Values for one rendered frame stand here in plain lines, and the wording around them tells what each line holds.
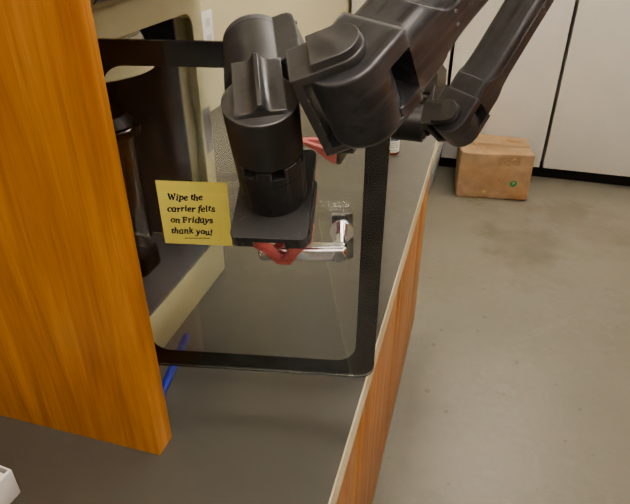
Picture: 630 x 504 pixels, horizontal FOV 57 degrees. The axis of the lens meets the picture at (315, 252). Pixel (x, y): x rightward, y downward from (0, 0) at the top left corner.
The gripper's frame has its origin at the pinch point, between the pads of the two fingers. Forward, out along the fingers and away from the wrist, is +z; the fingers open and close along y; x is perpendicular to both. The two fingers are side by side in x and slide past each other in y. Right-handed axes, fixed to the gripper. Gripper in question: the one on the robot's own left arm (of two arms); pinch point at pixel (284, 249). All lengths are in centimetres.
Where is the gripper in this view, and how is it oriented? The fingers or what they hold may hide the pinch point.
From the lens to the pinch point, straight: 58.3
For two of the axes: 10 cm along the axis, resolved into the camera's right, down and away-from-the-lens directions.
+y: -0.8, 8.3, -5.5
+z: 0.5, 5.6, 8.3
